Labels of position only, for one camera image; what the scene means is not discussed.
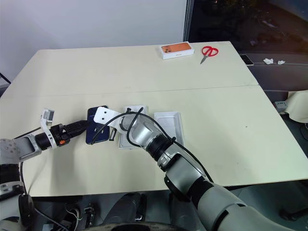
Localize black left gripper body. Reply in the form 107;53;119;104
49;124;73;147

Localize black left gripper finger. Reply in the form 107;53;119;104
63;120;89;132
68;127;88;140

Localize dark blue smartphone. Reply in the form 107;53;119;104
86;104;110;145

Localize white phone box base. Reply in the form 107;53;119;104
118;104;148;150

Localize white phone box lid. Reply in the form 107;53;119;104
154;111;185;147

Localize orange printed phone box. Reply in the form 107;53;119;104
159;41;195;60

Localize light smartphone with dark screen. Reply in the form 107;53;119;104
239;54;255;67

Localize small grey device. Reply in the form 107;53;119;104
274;101;288;113

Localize dark grey side desk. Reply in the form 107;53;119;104
238;51;308;97

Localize cream curved plastic shell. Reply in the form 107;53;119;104
284;90;308;124

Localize black chair base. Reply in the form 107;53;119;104
278;205;308;222

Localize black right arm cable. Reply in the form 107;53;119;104
92;107;214;183

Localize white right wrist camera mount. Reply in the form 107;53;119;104
93;106;126;134

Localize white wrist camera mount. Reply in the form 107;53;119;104
93;106;126;134
39;108;59;150

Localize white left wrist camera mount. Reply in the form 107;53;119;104
39;108;59;150

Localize red handled scissors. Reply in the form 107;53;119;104
199;45;220;65

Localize dark window frame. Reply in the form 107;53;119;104
182;0;195;43

